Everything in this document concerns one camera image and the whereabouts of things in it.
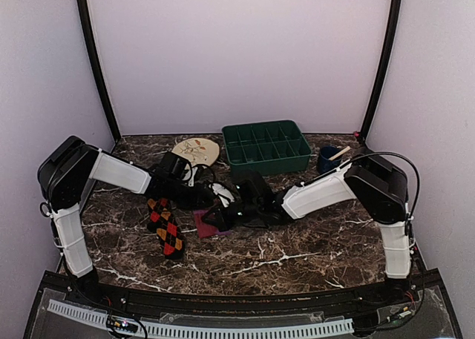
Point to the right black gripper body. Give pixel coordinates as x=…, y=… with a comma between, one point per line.
x=251, y=208

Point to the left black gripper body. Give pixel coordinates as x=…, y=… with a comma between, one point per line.
x=185, y=199

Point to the maroon purple striped sock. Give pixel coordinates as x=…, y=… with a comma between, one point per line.
x=205, y=230

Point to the green compartment tray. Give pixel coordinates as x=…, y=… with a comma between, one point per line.
x=270, y=148

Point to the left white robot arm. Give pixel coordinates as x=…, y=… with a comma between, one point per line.
x=65, y=173

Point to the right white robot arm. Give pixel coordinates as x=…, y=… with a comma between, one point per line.
x=380, y=186

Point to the beige floral plate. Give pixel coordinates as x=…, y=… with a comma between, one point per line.
x=198, y=151

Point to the black orange argyle sock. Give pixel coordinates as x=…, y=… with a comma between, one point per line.
x=162, y=223

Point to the dark blue mug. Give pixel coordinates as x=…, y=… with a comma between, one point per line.
x=324, y=164

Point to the wooden stick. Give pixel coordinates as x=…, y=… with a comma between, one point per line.
x=340, y=153

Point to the small circuit board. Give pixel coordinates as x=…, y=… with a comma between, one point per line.
x=118, y=325

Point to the black front rail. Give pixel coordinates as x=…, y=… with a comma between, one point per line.
x=352, y=302

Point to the white slotted cable duct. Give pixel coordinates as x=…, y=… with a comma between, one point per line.
x=181, y=326

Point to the right black frame post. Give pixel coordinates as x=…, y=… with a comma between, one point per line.
x=384, y=61

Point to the black frame post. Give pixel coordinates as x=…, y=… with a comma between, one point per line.
x=96, y=68
x=384, y=61

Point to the left black frame post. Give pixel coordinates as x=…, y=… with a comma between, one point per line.
x=96, y=68

